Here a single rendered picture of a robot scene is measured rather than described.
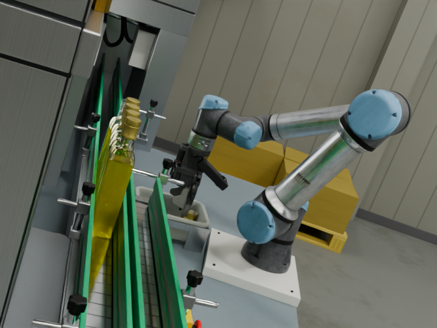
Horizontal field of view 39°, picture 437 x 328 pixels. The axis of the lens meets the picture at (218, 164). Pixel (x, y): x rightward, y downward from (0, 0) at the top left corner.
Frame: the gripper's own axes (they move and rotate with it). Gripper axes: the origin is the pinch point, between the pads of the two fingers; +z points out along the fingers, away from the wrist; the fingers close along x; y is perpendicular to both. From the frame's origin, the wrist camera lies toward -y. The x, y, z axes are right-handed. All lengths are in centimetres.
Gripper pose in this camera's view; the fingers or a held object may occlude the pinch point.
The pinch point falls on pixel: (184, 210)
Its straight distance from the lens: 185.2
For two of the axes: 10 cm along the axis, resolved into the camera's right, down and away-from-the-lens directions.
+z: -3.3, 9.0, 2.8
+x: 1.4, 3.4, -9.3
